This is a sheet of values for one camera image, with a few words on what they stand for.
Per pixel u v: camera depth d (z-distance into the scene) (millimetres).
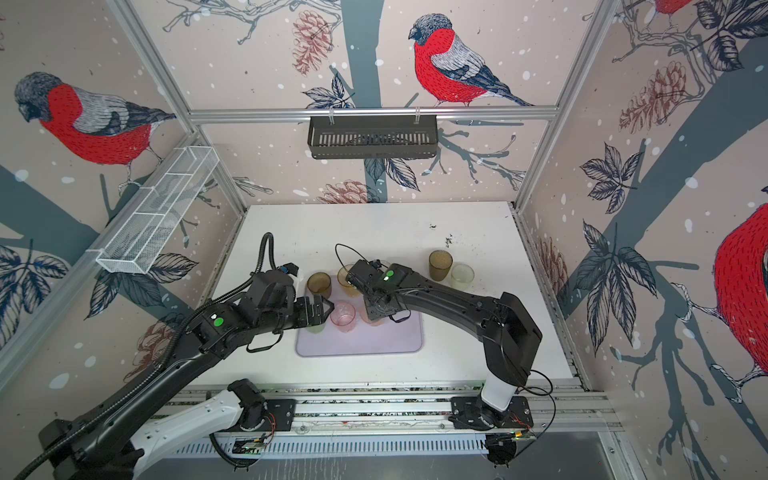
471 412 738
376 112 931
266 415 721
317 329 860
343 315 879
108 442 391
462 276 959
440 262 952
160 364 433
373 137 1047
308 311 624
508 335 431
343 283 773
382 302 566
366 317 722
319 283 944
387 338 872
